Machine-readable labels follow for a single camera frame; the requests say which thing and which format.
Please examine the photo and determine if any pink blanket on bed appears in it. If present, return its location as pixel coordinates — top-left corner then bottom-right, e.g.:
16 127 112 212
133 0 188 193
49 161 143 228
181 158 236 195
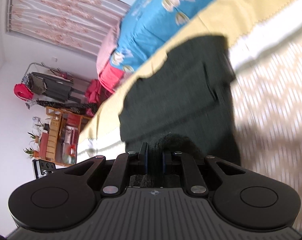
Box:
96 20 121 75

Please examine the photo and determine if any pink floral curtain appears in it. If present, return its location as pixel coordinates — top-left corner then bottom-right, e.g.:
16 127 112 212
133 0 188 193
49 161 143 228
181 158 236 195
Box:
7 0 130 56

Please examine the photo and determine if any wooden shelf unit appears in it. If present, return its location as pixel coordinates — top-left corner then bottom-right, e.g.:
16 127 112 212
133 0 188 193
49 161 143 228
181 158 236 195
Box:
35 107 91 166

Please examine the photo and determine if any red bag on rack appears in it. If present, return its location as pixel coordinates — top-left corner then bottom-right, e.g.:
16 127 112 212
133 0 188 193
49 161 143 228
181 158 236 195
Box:
14 83 34 101

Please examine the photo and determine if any yellow beige patterned table cloth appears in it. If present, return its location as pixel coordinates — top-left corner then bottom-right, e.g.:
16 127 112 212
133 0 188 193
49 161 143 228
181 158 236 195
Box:
78 0 302 232

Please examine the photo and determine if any red bed sheet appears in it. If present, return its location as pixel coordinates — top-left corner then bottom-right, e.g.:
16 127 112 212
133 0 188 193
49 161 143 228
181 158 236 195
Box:
98 62 124 93

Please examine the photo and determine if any blue floral bed quilt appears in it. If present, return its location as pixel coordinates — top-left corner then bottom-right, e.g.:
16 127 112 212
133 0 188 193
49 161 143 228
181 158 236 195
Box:
110 0 214 73

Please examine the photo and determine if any red clothes pile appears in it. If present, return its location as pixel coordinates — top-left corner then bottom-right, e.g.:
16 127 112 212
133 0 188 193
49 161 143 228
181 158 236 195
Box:
85 79 112 105

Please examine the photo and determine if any dark green knit garment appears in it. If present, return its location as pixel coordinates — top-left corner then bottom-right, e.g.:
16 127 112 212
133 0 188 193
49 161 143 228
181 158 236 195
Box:
118 35 243 188

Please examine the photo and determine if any metal clothes rack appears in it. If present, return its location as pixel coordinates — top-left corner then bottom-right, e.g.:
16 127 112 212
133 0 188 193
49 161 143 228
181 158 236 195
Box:
20 62 89 103

